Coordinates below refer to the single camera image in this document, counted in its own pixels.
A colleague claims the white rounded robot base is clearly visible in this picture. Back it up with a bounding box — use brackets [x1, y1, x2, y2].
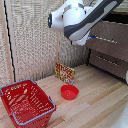
[113, 102, 128, 128]

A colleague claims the colourful printed snack box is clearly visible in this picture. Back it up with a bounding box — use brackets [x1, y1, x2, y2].
[54, 62, 76, 85]

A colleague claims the red plastic bowl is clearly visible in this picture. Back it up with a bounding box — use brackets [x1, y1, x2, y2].
[60, 84, 80, 101]

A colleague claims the white perforated folding screen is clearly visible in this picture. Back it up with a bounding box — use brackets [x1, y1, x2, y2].
[0, 0, 92, 88]

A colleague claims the brown drawer cabinet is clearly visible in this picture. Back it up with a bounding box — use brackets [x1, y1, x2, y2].
[83, 12, 128, 82]

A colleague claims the red plastic shopping basket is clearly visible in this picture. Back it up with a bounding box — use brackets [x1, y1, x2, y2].
[0, 79, 57, 128]

